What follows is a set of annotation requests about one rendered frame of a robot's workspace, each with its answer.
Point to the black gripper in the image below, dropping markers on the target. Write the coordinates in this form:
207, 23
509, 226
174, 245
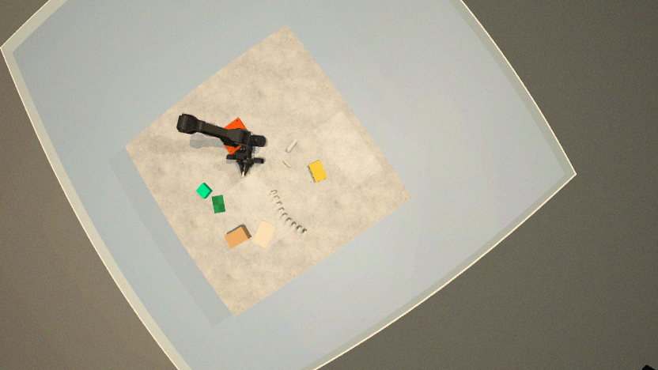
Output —
249, 163

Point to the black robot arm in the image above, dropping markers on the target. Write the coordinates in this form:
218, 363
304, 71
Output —
232, 137

